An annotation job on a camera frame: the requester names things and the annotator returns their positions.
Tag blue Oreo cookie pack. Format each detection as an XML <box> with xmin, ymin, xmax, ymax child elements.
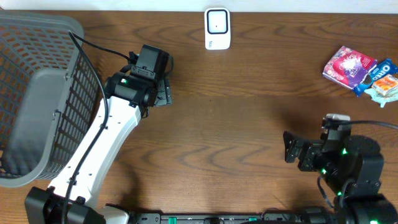
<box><xmin>353</xmin><ymin>58</ymin><xmax>397</xmax><ymax>96</ymax></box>

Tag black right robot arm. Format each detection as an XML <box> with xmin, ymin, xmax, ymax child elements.
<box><xmin>283</xmin><ymin>126</ymin><xmax>397</xmax><ymax>223</ymax></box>

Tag grey plastic mesh basket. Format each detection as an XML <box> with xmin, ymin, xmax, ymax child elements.
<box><xmin>1</xmin><ymin>11</ymin><xmax>99</xmax><ymax>188</ymax></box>

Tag orange small box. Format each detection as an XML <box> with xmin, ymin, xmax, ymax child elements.
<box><xmin>372</xmin><ymin>75</ymin><xmax>397</xmax><ymax>96</ymax></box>

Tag light green snack packet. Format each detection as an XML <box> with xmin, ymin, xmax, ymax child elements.
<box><xmin>364</xmin><ymin>88</ymin><xmax>397</xmax><ymax>108</ymax></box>

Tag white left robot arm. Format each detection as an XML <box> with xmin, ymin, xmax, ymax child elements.
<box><xmin>25</xmin><ymin>69</ymin><xmax>171</xmax><ymax>223</ymax></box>

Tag red purple snack bag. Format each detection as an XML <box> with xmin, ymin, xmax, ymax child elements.
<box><xmin>322</xmin><ymin>46</ymin><xmax>377</xmax><ymax>90</ymax></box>

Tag white barcode scanner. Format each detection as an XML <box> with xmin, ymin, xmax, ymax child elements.
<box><xmin>204</xmin><ymin>7</ymin><xmax>231</xmax><ymax>50</ymax></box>

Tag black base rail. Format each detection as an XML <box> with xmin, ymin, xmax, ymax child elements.
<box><xmin>127</xmin><ymin>210</ymin><xmax>336</xmax><ymax>224</ymax></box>

